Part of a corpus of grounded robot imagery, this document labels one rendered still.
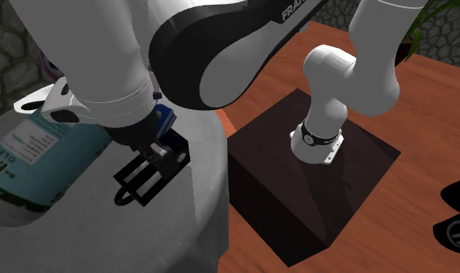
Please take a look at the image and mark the blue and white object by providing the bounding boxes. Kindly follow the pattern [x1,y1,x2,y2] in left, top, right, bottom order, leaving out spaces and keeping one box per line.
[154,103,178,141]

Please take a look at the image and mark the teal box with white label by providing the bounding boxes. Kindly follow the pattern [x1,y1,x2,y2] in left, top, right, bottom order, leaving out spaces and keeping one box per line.
[0,107,114,213]

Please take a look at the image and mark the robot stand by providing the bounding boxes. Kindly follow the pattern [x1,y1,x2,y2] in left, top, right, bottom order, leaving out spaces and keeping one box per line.
[227,88,402,268]

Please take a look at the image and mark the green potted plant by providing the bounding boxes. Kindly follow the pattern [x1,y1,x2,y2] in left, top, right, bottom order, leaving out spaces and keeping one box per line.
[395,0,460,67]

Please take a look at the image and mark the black open frame holder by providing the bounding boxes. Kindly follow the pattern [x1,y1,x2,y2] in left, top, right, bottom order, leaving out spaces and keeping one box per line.
[113,128,192,208]

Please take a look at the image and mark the black object with grey ring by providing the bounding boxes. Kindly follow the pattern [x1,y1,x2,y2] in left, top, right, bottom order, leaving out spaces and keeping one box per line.
[432,177,460,254]

